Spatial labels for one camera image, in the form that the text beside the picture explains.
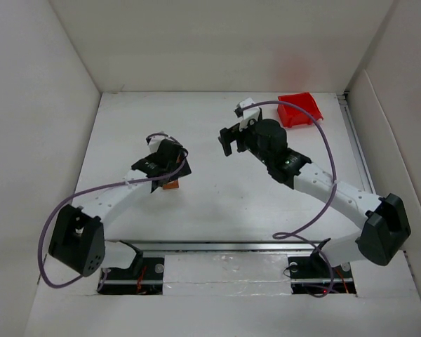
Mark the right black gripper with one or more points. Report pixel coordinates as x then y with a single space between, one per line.
234 136

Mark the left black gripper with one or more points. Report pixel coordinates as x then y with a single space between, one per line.
175 174

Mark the orange arch wood block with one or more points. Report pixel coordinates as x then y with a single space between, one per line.
171 185

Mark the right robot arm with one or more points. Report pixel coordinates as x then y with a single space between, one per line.
382 222

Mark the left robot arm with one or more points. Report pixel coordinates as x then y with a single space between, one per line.
78 239

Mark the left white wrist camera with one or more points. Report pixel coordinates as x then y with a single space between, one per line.
154 139

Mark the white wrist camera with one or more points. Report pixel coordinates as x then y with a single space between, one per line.
247 114
154 139

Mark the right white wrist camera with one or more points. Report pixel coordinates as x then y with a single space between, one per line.
247 114

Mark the aluminium side rail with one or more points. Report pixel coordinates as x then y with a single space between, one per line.
366 180

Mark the aluminium front rail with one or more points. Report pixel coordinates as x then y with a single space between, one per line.
219 246

